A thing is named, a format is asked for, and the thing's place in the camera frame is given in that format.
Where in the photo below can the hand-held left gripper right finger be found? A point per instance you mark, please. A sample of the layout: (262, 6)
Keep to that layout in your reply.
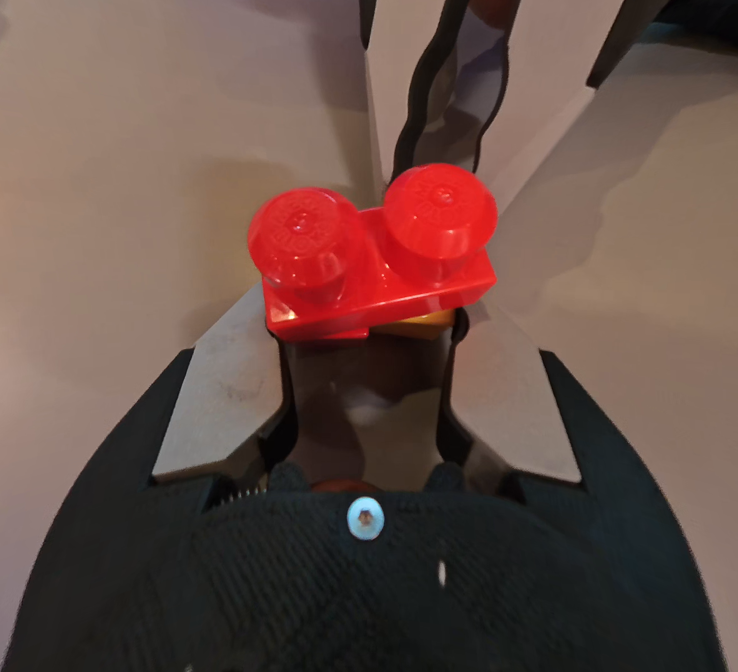
(513, 395)

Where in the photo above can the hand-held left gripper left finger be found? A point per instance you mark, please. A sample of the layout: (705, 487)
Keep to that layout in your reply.
(225, 395)

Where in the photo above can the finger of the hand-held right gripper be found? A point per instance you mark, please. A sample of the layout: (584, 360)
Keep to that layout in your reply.
(403, 21)
(565, 49)

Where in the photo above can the orange single-stud block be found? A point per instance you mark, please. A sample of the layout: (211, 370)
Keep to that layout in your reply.
(421, 326)

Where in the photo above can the red single-stud block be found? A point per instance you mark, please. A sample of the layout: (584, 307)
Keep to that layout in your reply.
(334, 335)

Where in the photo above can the red two-stud block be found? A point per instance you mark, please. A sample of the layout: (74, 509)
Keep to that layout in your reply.
(375, 268)

